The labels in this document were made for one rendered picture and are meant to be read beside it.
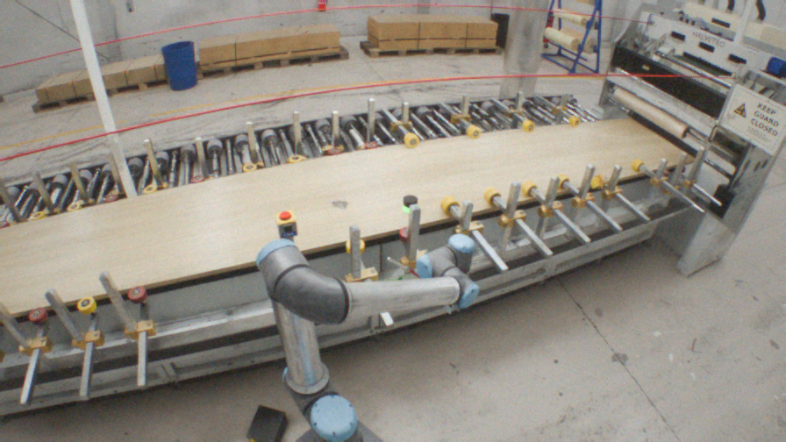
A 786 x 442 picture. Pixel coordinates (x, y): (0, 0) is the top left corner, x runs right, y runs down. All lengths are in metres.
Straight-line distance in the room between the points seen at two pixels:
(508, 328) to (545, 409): 0.63
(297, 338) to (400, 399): 1.30
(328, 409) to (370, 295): 0.51
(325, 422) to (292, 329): 0.37
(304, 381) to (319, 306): 0.50
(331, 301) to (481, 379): 1.70
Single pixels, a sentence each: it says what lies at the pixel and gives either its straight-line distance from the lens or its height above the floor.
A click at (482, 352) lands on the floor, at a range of 2.67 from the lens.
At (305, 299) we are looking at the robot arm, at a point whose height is 1.42.
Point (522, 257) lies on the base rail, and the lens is 2.26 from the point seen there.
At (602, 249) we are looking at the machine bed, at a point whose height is 0.17.
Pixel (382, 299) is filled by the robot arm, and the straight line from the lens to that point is 1.09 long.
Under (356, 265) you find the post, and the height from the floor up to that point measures 0.92.
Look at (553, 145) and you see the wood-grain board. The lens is 3.02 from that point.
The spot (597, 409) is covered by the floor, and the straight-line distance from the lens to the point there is 2.69.
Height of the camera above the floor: 2.14
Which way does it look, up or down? 38 degrees down
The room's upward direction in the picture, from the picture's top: 3 degrees clockwise
